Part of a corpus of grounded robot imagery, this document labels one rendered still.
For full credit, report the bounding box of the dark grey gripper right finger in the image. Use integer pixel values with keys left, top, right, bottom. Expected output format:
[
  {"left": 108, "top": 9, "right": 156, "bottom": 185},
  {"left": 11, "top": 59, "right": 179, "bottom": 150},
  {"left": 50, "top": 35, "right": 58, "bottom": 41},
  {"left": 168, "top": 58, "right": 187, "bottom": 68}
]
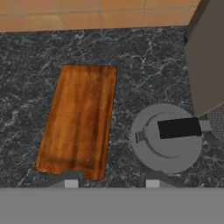
[{"left": 141, "top": 171, "right": 186, "bottom": 189}]

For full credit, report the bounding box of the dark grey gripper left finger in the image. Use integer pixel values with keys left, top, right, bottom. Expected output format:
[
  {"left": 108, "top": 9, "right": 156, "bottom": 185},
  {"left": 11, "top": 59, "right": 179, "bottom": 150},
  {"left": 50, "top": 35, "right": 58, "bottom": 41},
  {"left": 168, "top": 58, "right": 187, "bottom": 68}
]
[{"left": 45, "top": 171, "right": 86, "bottom": 189}]

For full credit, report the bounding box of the brown wooden tray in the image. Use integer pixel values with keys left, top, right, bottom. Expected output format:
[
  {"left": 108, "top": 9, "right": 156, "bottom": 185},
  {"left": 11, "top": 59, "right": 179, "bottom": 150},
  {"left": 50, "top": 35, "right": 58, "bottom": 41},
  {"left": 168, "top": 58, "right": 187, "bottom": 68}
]
[{"left": 34, "top": 64, "right": 118, "bottom": 181}]

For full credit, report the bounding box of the dark grey cabinet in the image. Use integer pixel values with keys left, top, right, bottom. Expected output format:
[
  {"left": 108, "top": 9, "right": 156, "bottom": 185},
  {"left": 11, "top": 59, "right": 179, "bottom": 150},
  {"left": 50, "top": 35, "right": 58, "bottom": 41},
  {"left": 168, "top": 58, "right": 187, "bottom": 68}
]
[{"left": 184, "top": 0, "right": 224, "bottom": 118}]

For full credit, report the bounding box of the grey mesh object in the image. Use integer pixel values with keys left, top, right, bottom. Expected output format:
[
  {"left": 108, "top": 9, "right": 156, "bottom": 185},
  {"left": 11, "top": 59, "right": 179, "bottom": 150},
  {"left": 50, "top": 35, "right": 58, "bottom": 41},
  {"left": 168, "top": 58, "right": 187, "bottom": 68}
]
[{"left": 206, "top": 102, "right": 224, "bottom": 144}]

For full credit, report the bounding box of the grey kettle with black handle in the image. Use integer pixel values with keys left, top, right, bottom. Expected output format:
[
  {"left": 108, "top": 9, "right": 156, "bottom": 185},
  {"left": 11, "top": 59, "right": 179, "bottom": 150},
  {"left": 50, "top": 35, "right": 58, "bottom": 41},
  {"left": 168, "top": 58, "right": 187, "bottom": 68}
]
[{"left": 129, "top": 102, "right": 213, "bottom": 174}]

